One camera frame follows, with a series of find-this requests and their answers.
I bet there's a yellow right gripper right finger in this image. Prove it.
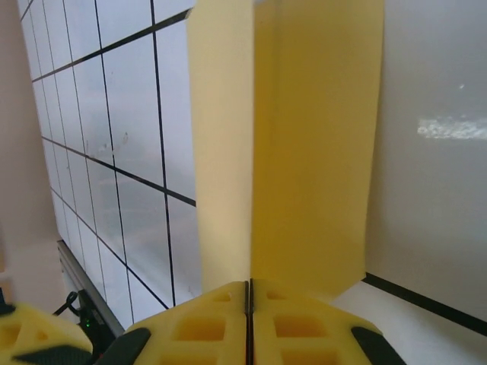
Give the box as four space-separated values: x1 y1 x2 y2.
250 278 405 365

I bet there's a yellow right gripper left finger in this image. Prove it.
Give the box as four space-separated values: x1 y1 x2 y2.
100 280 250 365

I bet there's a yellow cloth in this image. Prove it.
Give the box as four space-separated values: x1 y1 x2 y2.
186 0 385 305

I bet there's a long aluminium mounting rail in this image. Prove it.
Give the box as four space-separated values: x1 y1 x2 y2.
56 238 126 338

